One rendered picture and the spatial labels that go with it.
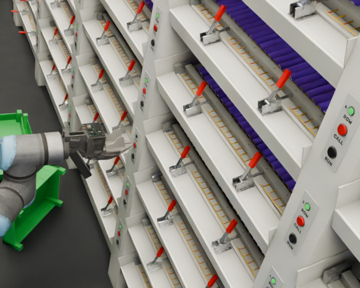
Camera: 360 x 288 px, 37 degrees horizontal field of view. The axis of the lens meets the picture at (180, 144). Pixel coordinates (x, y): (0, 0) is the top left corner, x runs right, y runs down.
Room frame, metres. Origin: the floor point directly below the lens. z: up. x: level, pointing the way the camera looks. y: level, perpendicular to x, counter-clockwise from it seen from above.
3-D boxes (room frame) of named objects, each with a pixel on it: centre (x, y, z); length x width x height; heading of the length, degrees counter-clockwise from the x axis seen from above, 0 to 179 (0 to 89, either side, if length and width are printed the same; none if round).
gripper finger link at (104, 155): (1.22, 0.21, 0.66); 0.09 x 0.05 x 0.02; 121
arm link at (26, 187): (1.11, 0.42, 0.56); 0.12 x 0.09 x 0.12; 176
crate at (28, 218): (1.50, 0.49, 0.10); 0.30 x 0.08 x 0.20; 166
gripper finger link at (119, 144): (1.25, 0.17, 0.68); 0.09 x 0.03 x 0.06; 121
